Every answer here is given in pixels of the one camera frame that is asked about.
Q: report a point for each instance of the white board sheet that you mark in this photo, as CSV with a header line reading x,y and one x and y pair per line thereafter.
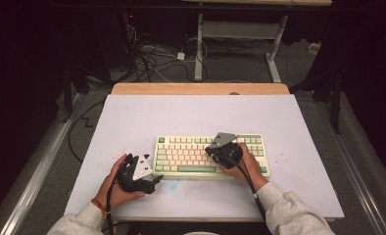
x,y
197,114

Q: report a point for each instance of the green and cream keyboard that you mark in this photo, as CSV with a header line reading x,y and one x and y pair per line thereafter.
x,y
187,153

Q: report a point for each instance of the person's left hand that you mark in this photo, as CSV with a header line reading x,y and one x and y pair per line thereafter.
x,y
116,196

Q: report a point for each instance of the white round object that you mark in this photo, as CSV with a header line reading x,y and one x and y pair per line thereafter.
x,y
201,233

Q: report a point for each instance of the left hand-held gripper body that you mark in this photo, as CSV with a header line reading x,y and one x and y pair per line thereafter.
x,y
142,168

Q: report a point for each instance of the metal floor rail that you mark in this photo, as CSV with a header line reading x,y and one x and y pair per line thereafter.
x,y
34,189
361,192

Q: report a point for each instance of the white power adapter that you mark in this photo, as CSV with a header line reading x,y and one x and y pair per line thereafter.
x,y
180,56

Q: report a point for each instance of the black stand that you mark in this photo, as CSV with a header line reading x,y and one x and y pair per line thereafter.
x,y
67,98
336,107

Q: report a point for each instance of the white desk frame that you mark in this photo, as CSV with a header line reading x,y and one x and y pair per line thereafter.
x,y
199,49

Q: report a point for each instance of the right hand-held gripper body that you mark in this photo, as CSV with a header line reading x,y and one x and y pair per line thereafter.
x,y
227,153

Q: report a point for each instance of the person's right hand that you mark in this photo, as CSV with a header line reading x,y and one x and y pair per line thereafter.
x,y
251,169

